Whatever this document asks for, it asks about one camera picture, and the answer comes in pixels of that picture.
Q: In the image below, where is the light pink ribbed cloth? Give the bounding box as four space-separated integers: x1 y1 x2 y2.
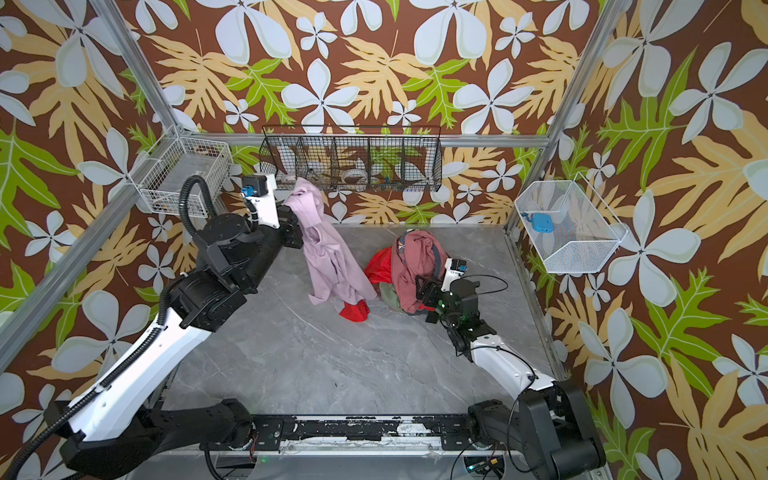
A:
284 177 376 305

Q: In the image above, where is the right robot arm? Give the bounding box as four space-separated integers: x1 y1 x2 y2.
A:
416 276 607 479

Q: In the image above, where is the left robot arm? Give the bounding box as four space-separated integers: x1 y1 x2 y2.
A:
5 174 303 479

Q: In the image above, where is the green cloth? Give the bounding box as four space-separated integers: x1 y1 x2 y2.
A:
378 283 404 313

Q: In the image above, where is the dusty rose cloth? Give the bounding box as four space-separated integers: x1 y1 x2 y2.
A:
391 229 448 314

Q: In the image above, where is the red cloth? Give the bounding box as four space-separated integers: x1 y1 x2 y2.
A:
340 248 394 323

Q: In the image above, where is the blue object in basket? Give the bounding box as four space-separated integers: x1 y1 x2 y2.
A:
521 212 555 234

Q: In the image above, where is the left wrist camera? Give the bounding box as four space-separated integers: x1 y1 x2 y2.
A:
241 174 269 198

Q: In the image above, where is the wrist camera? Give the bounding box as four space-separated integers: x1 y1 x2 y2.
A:
444 258 467 285
241 174 269 198

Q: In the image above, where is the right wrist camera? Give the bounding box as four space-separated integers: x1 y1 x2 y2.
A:
444 258 467 285

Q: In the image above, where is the black wire basket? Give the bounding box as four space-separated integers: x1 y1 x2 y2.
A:
258 125 444 192

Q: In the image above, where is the white wire basket left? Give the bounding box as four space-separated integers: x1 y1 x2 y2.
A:
130 127 233 216

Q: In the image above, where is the white wire basket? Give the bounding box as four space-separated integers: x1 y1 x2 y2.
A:
130 127 233 216
515 174 629 276

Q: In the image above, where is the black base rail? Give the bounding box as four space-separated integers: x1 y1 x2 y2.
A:
248 414 491 456

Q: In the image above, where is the white wire basket right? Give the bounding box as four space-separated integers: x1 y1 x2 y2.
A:
515 174 629 276

